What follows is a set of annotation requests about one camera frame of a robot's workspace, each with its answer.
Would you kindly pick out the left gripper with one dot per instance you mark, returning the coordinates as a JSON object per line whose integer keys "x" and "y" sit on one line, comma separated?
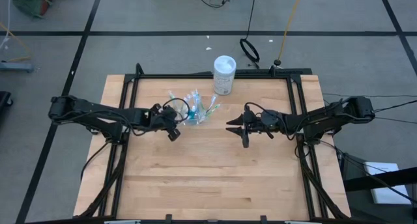
{"x": 164, "y": 120}

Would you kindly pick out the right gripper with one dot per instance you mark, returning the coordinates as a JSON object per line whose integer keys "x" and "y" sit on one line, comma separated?
{"x": 260, "y": 123}

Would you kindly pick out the green toothbrush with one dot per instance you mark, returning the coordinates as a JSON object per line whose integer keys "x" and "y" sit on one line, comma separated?
{"x": 172, "y": 95}
{"x": 214, "y": 108}

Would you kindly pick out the teal mouthwash bottle white cap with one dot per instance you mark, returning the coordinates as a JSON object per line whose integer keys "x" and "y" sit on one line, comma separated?
{"x": 193, "y": 114}

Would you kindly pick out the purple toothbrush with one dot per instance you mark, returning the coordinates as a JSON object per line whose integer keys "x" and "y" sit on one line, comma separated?
{"x": 188, "y": 98}

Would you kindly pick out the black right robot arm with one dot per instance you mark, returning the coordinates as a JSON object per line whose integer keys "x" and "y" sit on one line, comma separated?
{"x": 325, "y": 116}

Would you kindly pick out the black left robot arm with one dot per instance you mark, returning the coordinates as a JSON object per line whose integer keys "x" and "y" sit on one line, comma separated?
{"x": 97, "y": 111}

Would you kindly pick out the clear acrylic organizer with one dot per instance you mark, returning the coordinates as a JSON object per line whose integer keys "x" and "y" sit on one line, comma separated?
{"x": 195, "y": 122}

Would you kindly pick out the white wipes canister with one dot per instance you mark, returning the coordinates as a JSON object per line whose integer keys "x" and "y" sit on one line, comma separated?
{"x": 224, "y": 67}

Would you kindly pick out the grey metal base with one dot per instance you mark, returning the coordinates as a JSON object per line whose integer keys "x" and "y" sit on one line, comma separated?
{"x": 16, "y": 67}

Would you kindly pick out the black floor object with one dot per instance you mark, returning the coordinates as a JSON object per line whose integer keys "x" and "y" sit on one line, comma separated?
{"x": 5, "y": 98}

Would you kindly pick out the black bar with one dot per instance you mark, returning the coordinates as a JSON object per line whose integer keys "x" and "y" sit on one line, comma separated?
{"x": 391, "y": 178}

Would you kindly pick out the white paper sheet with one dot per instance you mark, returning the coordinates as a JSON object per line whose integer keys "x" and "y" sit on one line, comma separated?
{"x": 387, "y": 194}

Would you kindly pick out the green and orange bundle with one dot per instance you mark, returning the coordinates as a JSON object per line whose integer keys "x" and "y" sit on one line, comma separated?
{"x": 31, "y": 2}

